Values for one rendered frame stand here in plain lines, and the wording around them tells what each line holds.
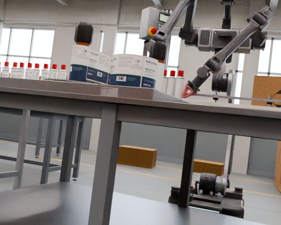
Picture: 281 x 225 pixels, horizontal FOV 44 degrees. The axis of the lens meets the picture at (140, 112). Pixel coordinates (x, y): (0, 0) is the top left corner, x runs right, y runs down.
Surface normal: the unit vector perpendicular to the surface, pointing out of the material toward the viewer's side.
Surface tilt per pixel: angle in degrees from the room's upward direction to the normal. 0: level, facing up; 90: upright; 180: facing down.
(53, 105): 90
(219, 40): 90
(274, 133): 90
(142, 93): 90
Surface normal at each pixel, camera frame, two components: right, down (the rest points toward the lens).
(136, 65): 0.07, -0.03
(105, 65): 0.86, 0.09
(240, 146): -0.29, -0.07
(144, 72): 0.44, 0.02
